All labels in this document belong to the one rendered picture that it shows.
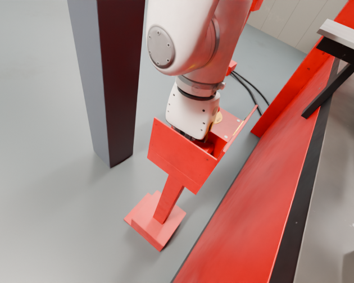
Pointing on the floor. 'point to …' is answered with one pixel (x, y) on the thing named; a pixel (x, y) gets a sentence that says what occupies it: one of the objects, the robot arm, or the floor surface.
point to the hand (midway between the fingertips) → (182, 142)
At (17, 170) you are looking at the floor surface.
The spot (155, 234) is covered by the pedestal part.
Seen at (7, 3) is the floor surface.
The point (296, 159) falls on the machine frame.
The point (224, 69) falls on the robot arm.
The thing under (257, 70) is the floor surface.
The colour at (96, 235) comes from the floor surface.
